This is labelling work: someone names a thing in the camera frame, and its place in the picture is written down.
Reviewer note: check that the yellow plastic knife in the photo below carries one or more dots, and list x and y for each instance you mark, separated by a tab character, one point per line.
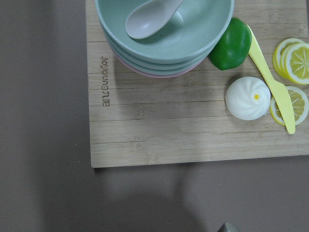
277	89

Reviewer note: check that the pink bottom bowl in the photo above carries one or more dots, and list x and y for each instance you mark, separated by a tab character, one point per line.
160	73

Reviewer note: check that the white garlic bulb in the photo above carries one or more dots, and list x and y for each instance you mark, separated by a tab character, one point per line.
248	98

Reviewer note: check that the stacked lemon slices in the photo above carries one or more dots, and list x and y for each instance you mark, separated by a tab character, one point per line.
291	60

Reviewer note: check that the wooden cutting board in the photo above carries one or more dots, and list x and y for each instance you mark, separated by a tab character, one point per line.
139	120

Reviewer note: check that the stacked mint green bowls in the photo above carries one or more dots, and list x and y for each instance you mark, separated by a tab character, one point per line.
189	36

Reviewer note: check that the white ceramic spoon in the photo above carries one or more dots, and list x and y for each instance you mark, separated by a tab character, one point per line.
150	17

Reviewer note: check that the green lime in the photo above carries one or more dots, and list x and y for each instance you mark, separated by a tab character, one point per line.
233	47

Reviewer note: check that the lemon slice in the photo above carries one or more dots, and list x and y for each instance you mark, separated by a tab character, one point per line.
300	103

